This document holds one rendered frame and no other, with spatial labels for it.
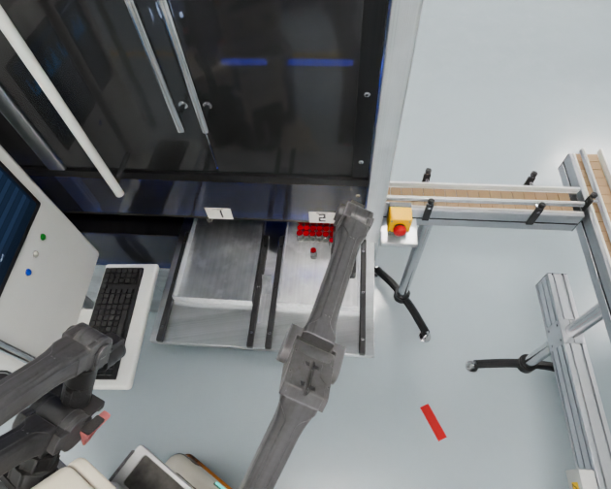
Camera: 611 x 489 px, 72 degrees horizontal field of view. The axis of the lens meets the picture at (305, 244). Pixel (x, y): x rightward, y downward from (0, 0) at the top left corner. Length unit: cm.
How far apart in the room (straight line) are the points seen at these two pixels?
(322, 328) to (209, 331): 67
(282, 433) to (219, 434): 150
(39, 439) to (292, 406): 49
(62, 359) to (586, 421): 160
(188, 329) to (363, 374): 108
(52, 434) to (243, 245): 81
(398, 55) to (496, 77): 282
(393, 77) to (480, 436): 172
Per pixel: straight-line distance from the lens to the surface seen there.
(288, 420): 71
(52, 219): 153
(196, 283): 147
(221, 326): 138
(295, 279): 141
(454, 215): 157
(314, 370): 72
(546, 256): 275
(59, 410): 103
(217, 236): 154
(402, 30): 93
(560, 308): 196
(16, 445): 95
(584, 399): 185
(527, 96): 365
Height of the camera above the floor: 213
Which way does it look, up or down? 58 degrees down
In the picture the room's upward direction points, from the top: 5 degrees counter-clockwise
